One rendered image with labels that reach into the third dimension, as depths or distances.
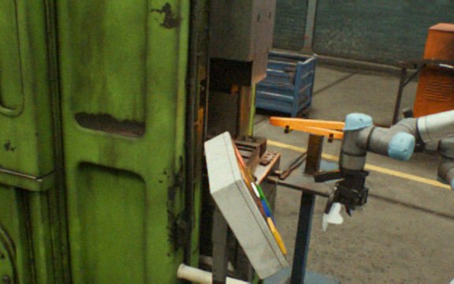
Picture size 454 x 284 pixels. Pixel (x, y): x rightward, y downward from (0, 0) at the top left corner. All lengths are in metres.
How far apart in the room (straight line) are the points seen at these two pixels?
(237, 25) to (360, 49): 8.04
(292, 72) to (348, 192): 4.25
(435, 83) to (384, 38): 4.30
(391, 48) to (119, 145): 8.18
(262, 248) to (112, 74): 0.77
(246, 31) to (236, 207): 0.68
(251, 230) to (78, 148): 0.76
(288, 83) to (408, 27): 4.17
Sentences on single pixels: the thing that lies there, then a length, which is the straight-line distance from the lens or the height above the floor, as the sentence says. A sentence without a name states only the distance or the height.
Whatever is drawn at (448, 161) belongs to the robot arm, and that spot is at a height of 1.06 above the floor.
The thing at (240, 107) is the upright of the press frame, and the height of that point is 1.09.
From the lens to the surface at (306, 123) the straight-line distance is 1.87.
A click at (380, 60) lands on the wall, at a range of 9.50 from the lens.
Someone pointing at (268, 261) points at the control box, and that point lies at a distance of 1.21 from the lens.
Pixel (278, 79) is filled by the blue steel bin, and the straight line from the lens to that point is 5.65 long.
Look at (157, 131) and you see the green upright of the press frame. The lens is 1.48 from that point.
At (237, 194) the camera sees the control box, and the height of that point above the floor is 1.16.
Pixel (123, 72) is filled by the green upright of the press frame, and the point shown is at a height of 1.32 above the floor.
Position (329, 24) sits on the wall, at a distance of 9.71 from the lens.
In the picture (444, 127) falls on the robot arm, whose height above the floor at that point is 1.29.
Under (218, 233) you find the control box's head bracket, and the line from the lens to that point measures 1.33.
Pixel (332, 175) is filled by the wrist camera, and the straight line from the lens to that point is 1.44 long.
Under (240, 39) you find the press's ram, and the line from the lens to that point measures 1.60.
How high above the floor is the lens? 1.64
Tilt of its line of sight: 20 degrees down
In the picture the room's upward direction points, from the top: 4 degrees clockwise
